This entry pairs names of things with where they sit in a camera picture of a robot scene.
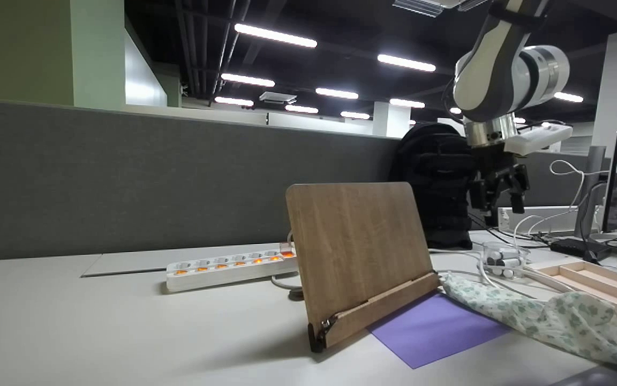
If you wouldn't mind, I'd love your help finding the wooden frame tray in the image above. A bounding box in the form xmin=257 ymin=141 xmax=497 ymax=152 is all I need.
xmin=526 ymin=259 xmax=617 ymax=333

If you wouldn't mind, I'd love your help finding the grey power strip cable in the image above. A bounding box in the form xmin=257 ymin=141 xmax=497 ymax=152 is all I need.
xmin=80 ymin=266 xmax=170 ymax=279

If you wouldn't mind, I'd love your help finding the long ceiling light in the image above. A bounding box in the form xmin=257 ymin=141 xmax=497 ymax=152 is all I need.
xmin=231 ymin=22 xmax=320 ymax=49

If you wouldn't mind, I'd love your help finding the white plug adapter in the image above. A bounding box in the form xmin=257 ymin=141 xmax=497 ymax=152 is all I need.
xmin=485 ymin=248 xmax=528 ymax=279

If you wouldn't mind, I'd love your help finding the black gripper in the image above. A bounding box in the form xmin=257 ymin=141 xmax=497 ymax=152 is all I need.
xmin=467 ymin=141 xmax=531 ymax=227

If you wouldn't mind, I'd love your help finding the floral patterned cloth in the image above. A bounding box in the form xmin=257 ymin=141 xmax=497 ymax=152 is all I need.
xmin=437 ymin=271 xmax=617 ymax=378

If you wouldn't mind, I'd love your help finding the white looped cable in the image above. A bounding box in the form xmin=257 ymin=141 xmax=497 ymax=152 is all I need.
xmin=549 ymin=156 xmax=610 ymax=211

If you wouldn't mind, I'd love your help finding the grey monitor stand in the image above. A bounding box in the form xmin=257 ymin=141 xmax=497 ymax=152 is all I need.
xmin=549 ymin=144 xmax=615 ymax=264

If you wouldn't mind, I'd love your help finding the wooden book stand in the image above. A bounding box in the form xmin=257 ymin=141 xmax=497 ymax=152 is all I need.
xmin=283 ymin=180 xmax=444 ymax=353

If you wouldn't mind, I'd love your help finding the grey desk partition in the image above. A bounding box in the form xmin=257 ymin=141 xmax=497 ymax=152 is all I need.
xmin=0 ymin=97 xmax=610 ymax=261

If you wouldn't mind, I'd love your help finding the purple paper sheet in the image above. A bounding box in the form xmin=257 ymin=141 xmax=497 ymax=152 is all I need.
xmin=367 ymin=292 xmax=512 ymax=372

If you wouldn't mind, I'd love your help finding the white power strip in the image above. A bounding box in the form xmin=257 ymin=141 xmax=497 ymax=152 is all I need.
xmin=164 ymin=243 xmax=301 ymax=294

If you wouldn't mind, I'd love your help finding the thin black cable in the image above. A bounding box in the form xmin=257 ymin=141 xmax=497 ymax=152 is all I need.
xmin=271 ymin=275 xmax=307 ymax=300

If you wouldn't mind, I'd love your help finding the white rectangular box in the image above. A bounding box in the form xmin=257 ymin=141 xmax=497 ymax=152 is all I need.
xmin=495 ymin=204 xmax=584 ymax=236

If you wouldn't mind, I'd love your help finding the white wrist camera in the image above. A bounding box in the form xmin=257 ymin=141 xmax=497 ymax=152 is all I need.
xmin=503 ymin=122 xmax=575 ymax=156

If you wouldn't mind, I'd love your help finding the white cable bundle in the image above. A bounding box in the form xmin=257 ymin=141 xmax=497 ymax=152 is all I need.
xmin=434 ymin=243 xmax=540 ymax=292

